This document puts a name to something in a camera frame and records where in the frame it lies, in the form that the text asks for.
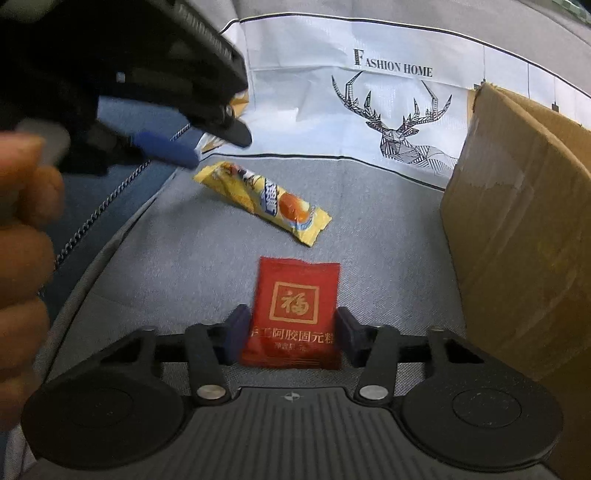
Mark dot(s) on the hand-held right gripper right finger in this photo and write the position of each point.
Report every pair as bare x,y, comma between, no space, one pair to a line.
348,337

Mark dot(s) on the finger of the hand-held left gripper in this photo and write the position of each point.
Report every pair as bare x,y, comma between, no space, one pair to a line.
226,127
161,150

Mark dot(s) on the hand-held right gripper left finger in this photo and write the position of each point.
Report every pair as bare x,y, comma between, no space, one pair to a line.
239,334

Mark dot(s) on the red square snack packet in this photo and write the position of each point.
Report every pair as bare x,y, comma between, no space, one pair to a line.
295,314

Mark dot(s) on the yellow snack packet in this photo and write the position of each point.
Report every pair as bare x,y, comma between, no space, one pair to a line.
268,198

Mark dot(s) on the cardboard box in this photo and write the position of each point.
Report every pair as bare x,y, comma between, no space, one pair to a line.
517,240

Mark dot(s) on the person's left hand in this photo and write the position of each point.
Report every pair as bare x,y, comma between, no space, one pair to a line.
23,258

